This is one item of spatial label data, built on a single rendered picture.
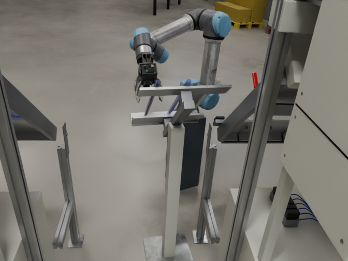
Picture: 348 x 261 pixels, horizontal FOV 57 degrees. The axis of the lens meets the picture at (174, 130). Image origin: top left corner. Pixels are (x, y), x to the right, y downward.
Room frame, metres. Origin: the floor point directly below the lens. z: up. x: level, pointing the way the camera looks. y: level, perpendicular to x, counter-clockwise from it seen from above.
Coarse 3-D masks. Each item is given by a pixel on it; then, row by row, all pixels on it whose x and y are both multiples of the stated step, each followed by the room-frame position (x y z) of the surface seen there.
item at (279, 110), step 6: (282, 90) 0.93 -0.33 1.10; (288, 90) 0.93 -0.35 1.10; (294, 90) 0.93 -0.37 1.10; (282, 96) 0.97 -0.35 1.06; (288, 96) 0.97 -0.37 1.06; (294, 96) 0.97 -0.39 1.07; (276, 102) 1.01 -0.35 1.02; (282, 102) 1.01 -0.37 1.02; (288, 102) 1.01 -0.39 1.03; (294, 102) 1.02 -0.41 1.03; (276, 108) 0.95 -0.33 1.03; (282, 108) 0.95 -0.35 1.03; (288, 108) 0.95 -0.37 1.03; (276, 114) 1.00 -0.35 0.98; (282, 114) 1.00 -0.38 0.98; (288, 114) 1.01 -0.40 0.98
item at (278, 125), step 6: (246, 120) 1.19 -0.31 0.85; (252, 120) 1.20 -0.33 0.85; (276, 120) 1.21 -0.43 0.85; (282, 120) 1.21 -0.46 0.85; (288, 120) 1.22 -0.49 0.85; (240, 126) 1.25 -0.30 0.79; (246, 126) 1.24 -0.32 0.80; (270, 126) 1.25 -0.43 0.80; (276, 126) 1.26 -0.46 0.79; (282, 126) 1.27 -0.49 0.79; (270, 132) 1.35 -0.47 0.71; (276, 132) 1.35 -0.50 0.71; (282, 132) 1.35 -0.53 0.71
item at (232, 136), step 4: (232, 132) 1.32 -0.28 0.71; (236, 132) 1.33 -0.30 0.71; (244, 132) 1.33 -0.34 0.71; (248, 132) 1.33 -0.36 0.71; (228, 136) 1.31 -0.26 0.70; (232, 136) 1.31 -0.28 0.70; (236, 136) 1.31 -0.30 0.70; (240, 136) 1.31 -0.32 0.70; (244, 136) 1.32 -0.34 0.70; (248, 136) 1.32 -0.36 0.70; (268, 136) 1.33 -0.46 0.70; (272, 136) 1.33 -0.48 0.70; (276, 136) 1.34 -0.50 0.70; (280, 136) 1.34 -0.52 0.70; (284, 136) 1.34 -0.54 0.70; (224, 140) 1.30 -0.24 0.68; (228, 140) 1.30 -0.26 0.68; (232, 140) 1.30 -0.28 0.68; (236, 140) 1.30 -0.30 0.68; (240, 140) 1.30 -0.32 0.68; (244, 140) 1.31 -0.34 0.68; (248, 140) 1.31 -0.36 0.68; (268, 140) 1.32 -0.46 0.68; (272, 140) 1.32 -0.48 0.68; (276, 140) 1.32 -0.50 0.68; (280, 140) 1.33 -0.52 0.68
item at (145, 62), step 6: (144, 54) 1.29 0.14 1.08; (150, 54) 1.30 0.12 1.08; (138, 60) 1.31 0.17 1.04; (144, 60) 1.29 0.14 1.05; (150, 60) 1.28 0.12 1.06; (144, 66) 1.23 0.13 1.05; (150, 66) 1.24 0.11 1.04; (156, 66) 1.25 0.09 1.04; (138, 72) 1.26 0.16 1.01; (144, 72) 1.21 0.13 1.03; (150, 72) 1.22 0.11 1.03; (156, 72) 1.22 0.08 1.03; (144, 78) 1.22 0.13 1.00; (150, 78) 1.24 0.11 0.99; (144, 84) 1.24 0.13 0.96; (150, 84) 1.25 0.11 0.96
